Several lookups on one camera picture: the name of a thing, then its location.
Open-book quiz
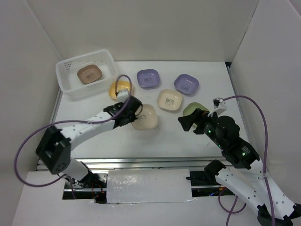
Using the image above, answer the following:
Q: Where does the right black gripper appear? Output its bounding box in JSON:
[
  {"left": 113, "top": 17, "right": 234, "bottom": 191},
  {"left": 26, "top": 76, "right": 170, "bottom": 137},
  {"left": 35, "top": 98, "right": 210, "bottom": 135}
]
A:
[{"left": 177, "top": 106, "right": 225, "bottom": 148}]

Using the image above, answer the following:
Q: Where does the cream panda plate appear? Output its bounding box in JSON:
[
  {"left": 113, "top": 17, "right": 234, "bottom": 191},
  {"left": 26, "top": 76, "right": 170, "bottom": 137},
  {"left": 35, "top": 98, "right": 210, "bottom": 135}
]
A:
[
  {"left": 131, "top": 104, "right": 158, "bottom": 130},
  {"left": 157, "top": 89, "right": 183, "bottom": 111}
]

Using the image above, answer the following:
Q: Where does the yellow panda plate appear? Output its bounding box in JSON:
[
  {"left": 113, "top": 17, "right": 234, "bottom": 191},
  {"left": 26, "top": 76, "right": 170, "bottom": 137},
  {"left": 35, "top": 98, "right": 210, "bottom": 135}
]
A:
[{"left": 109, "top": 81, "right": 135, "bottom": 100}]

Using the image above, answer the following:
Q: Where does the brown panda plate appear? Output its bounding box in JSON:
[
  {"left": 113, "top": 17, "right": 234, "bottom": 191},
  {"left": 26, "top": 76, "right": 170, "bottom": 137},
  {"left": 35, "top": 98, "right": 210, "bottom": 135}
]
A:
[{"left": 77, "top": 65, "right": 103, "bottom": 84}]

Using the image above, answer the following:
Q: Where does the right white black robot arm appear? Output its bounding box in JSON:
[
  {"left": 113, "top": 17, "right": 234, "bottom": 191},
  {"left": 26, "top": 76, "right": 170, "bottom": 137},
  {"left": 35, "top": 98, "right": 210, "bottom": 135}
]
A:
[{"left": 178, "top": 109, "right": 301, "bottom": 226}]

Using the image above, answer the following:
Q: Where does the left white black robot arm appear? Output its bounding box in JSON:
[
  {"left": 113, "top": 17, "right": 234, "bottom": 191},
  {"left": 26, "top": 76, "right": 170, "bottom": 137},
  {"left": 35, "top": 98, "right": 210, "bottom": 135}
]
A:
[{"left": 36, "top": 96, "right": 143, "bottom": 188}]

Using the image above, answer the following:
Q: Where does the white perforated plastic bin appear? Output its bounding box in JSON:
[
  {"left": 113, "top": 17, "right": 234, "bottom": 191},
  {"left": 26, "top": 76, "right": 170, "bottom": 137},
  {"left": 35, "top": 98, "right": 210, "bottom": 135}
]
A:
[{"left": 55, "top": 49, "right": 119, "bottom": 100}]

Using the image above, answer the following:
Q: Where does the green panda plate right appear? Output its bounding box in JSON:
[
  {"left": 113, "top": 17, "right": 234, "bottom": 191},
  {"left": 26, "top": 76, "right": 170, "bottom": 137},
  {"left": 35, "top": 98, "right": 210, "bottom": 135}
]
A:
[{"left": 182, "top": 102, "right": 208, "bottom": 116}]

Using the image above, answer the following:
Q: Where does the purple panda plate left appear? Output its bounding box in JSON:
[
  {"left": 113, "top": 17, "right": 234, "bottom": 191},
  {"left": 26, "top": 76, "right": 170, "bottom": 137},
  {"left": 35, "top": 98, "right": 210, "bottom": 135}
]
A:
[{"left": 136, "top": 69, "right": 160, "bottom": 89}]

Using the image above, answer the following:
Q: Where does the purple panda plate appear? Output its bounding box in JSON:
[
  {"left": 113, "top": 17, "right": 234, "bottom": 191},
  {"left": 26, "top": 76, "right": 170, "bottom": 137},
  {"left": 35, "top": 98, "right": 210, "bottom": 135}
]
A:
[
  {"left": 136, "top": 69, "right": 160, "bottom": 89},
  {"left": 174, "top": 74, "right": 199, "bottom": 96}
]

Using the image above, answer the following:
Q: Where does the purple panda plate right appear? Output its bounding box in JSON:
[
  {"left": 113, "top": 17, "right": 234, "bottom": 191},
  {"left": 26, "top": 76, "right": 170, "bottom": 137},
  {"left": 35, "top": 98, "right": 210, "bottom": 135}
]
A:
[{"left": 174, "top": 74, "right": 199, "bottom": 96}]

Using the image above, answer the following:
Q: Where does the white foil covered panel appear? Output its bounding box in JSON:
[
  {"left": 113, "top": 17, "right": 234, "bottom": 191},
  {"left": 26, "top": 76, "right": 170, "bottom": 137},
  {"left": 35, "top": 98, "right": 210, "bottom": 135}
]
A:
[{"left": 106, "top": 169, "right": 193, "bottom": 204}]

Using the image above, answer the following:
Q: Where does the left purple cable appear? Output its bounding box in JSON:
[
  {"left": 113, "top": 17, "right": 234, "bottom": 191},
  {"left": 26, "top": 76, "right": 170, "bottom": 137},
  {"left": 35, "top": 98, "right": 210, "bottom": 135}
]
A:
[{"left": 13, "top": 74, "right": 132, "bottom": 200}]

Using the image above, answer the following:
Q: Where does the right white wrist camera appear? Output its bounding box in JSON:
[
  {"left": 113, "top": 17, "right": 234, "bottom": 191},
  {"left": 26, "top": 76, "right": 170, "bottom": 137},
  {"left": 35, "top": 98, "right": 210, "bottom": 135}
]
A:
[{"left": 208, "top": 97, "right": 228, "bottom": 117}]

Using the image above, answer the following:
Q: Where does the aluminium rail frame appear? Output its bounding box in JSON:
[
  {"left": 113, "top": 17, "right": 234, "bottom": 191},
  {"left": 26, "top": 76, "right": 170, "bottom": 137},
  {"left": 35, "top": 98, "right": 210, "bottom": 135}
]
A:
[{"left": 35, "top": 61, "right": 254, "bottom": 201}]

